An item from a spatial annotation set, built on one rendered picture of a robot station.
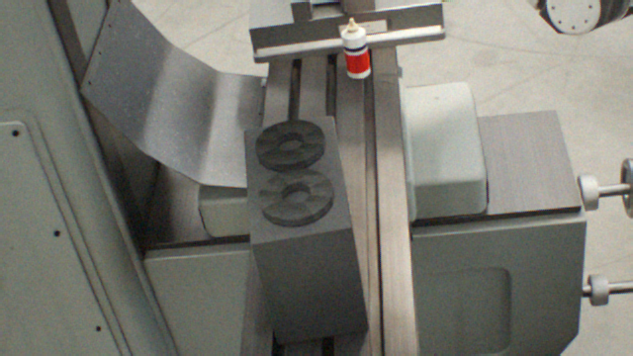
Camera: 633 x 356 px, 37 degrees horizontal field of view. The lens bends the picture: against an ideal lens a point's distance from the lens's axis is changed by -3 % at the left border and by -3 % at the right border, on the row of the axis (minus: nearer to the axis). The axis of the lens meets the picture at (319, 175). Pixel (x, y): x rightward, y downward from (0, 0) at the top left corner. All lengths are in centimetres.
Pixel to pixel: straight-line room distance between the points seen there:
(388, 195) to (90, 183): 49
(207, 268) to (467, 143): 51
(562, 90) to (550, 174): 139
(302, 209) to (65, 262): 66
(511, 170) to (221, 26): 208
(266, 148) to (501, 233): 59
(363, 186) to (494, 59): 186
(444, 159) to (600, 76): 160
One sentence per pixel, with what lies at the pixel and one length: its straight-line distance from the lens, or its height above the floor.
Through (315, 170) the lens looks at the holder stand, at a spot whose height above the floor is 110.
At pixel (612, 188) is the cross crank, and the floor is 61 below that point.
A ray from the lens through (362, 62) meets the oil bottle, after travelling 164.
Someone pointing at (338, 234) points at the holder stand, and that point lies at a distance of 111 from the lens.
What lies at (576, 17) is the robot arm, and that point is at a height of 116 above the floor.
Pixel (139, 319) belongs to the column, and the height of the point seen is 57.
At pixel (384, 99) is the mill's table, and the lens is 160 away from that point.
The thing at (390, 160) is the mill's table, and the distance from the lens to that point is 148.
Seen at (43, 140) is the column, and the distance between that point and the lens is 153.
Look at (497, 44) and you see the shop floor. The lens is 333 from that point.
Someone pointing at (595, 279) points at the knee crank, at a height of 51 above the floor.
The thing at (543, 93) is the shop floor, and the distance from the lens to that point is 310.
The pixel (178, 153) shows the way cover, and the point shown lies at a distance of 160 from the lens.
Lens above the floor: 186
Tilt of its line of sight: 40 degrees down
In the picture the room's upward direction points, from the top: 11 degrees counter-clockwise
